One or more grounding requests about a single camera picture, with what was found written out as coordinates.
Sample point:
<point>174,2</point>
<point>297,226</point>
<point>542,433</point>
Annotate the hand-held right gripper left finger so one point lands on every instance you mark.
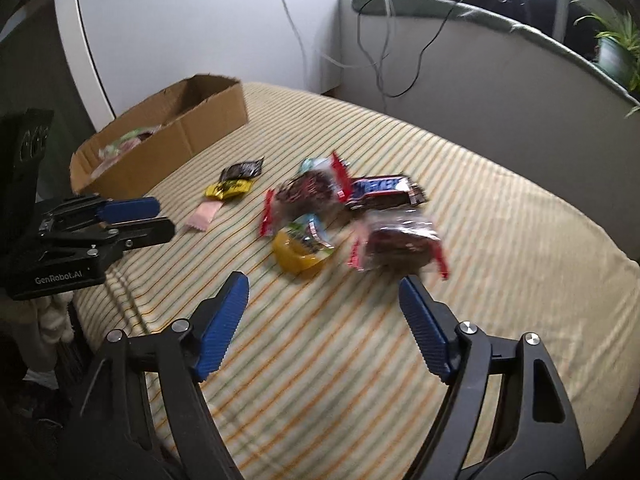
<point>220,330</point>

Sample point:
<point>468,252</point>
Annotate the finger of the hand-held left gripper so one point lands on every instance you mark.
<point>132,207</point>
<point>147,232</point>

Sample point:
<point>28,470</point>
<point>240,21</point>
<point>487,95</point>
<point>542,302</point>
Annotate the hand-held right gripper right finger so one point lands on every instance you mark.
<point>425,330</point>

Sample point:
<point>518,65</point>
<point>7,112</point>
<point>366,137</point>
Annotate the clear packet with pink print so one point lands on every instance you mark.
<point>112,152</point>

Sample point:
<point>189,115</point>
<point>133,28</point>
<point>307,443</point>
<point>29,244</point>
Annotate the small pink packet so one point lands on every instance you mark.
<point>202,212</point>

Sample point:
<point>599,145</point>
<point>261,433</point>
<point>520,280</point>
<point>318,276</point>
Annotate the clear packet of brown cake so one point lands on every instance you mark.
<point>400,242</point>

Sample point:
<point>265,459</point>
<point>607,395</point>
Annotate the brown cardboard box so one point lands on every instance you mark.
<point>200,125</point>

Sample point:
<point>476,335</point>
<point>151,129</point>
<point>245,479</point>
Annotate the yellow jelly cup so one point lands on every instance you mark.
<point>300,255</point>

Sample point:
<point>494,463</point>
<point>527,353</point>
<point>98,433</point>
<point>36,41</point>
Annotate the black candy packet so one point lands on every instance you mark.
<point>243,170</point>

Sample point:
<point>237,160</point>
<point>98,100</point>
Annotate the brown chocolate bar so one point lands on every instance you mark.
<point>380,190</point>

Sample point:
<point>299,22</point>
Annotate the red-ended dark snack packet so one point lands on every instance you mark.
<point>305,195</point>

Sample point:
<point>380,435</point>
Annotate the pale blue snack packet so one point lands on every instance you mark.
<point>314,165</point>

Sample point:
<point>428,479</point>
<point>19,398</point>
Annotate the white cabinet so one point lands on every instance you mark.
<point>200,25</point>

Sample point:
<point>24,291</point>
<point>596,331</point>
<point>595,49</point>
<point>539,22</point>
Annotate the potted spider plant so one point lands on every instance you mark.
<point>617,55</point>

